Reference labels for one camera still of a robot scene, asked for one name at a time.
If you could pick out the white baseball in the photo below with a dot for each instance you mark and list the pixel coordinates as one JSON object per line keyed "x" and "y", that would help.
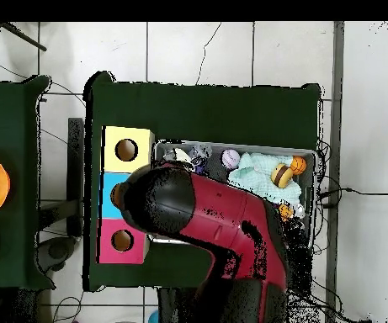
{"x": 230, "y": 159}

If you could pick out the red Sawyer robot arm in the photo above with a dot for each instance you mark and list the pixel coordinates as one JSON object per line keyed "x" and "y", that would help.
{"x": 220, "y": 208}

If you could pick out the wooden box with three holes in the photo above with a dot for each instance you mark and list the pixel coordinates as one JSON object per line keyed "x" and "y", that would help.
{"x": 126, "y": 161}

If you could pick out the shallow mesh bin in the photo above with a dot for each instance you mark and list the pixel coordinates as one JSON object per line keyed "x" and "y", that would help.
{"x": 309, "y": 202}

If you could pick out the mint green cloth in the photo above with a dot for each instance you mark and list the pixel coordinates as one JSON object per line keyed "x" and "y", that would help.
{"x": 257, "y": 178}

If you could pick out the dark green table cloth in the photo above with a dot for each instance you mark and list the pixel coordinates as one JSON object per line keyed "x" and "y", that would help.
{"x": 5, "y": 117}
{"x": 180, "y": 101}

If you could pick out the toy hamburger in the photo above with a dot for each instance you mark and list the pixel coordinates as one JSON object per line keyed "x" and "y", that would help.
{"x": 281, "y": 175}

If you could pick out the orange toy brick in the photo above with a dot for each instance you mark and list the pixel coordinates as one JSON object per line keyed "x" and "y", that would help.
{"x": 286, "y": 211}

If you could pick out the small orange basketball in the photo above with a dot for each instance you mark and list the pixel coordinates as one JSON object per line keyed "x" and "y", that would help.
{"x": 298, "y": 165}

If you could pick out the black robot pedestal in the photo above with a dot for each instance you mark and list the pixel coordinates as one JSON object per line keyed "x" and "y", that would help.
{"x": 170, "y": 306}

